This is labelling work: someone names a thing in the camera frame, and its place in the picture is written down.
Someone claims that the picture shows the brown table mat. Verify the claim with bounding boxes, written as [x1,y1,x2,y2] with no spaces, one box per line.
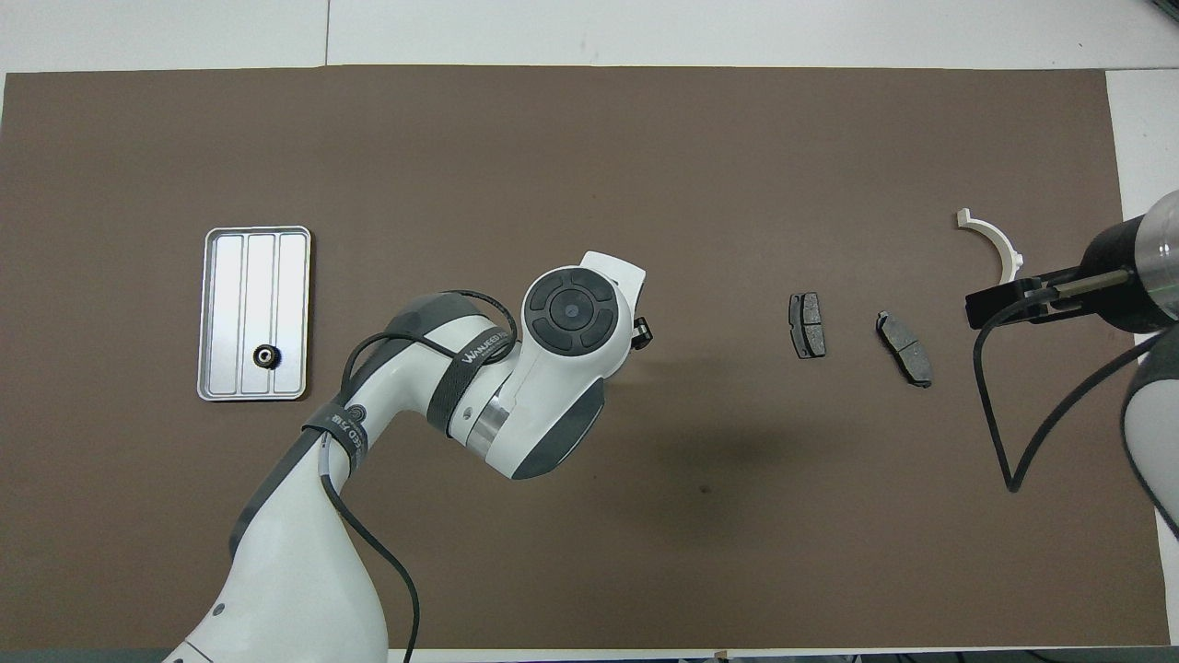
[0,64,1171,651]

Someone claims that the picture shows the curved dark grey brake pad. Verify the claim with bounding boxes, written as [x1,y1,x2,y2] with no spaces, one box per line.
[875,310,934,390]

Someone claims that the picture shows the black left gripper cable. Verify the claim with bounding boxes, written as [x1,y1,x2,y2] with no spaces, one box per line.
[318,290,519,663]

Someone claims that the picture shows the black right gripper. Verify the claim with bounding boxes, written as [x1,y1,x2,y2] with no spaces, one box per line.
[963,215,1154,335]

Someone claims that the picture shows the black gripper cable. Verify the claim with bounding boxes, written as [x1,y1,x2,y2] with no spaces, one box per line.
[318,290,519,663]
[972,267,1164,494]

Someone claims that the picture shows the white semicircular plastic bracket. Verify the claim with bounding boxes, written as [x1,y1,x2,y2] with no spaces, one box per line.
[955,208,1026,283]

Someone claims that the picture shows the silver metal tray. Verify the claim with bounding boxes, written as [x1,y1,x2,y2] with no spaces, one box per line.
[196,226,313,402]

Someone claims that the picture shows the rectangular dark grey brake pad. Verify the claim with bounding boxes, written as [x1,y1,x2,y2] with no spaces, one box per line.
[788,292,828,360]

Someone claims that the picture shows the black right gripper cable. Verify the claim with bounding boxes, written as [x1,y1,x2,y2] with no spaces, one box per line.
[972,267,1164,494]

